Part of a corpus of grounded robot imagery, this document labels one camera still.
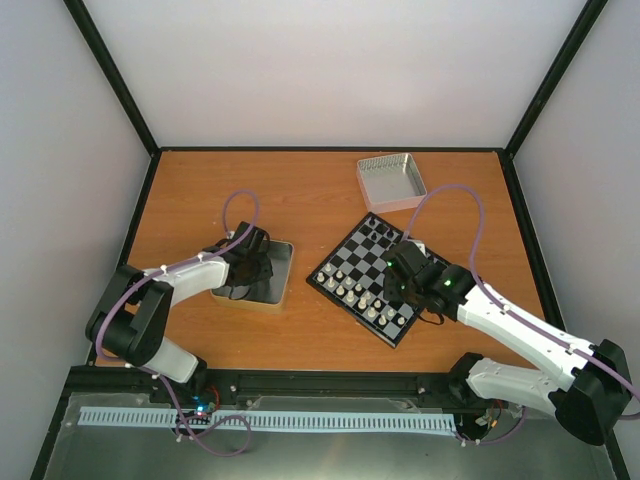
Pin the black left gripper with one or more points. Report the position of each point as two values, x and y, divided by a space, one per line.
265 273

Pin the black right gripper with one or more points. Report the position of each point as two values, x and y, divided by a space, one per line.
390 292

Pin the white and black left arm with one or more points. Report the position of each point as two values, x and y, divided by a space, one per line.
130 319

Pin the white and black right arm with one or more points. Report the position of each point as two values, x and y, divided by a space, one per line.
586 387

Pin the black and silver chessboard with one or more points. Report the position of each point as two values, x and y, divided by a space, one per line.
359 257

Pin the silver square tin lid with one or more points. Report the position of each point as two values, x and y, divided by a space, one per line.
390 182

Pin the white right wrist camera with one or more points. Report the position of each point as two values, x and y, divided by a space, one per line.
420 245

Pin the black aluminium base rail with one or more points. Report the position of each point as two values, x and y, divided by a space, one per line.
447 391

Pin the light blue cable duct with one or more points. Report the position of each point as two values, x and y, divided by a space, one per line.
281 421

